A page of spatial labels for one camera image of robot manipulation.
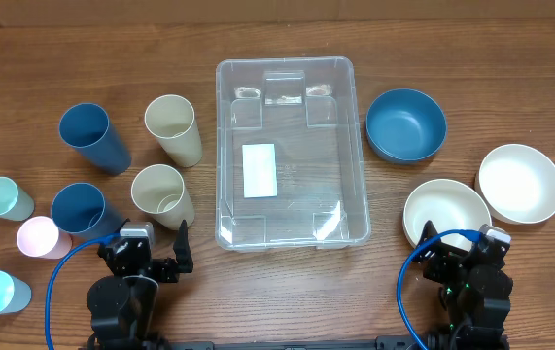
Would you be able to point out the cream bowl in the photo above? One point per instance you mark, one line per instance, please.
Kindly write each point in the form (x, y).
(517, 183)
(448, 204)

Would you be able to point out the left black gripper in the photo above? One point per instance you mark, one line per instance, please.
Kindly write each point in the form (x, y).
(167, 267)

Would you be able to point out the dark blue bowl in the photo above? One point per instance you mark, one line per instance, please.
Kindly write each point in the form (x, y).
(405, 125)

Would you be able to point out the dark blue tall cup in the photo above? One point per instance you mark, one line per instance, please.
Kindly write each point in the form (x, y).
(87, 128)
(82, 210)

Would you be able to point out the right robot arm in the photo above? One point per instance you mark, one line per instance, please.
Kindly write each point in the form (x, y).
(474, 290)

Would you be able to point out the white label in container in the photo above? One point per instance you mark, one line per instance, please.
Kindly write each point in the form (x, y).
(259, 170)

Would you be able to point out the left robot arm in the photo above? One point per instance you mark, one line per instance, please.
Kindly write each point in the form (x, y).
(122, 304)

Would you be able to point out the beige tall cup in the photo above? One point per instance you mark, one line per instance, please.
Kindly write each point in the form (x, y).
(160, 191)
(171, 120)

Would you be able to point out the pink small cup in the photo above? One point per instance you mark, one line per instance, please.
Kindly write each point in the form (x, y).
(39, 237)

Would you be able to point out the clear plastic storage container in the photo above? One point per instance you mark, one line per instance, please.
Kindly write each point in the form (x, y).
(307, 108)

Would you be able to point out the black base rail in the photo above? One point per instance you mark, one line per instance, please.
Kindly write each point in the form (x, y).
(387, 342)

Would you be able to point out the mint green small cup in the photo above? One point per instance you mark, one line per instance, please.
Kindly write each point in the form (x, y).
(15, 203)

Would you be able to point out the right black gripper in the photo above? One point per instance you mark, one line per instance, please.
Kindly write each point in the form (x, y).
(443, 266)

